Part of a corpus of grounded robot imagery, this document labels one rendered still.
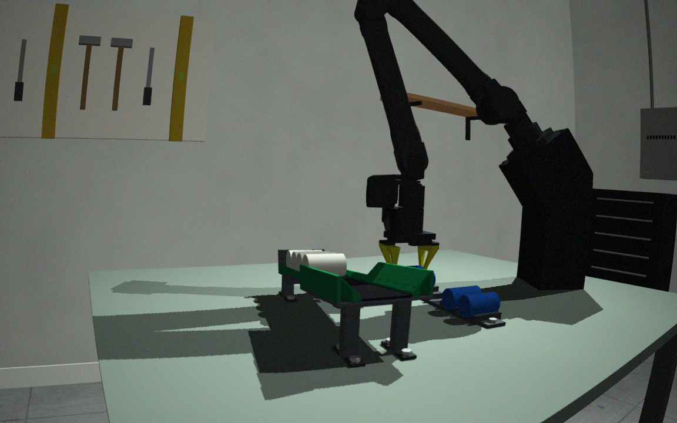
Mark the grey cylinder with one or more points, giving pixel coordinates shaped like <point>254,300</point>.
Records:
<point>332,263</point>

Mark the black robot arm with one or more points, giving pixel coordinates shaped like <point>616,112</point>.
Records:
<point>496,103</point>

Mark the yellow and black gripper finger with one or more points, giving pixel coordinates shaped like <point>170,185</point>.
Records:
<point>421,254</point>
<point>392,251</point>

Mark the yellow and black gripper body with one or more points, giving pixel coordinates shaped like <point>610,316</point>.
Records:
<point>410,227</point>

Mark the white plastic bar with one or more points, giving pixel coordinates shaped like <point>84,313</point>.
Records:
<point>294,256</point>
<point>288,256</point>

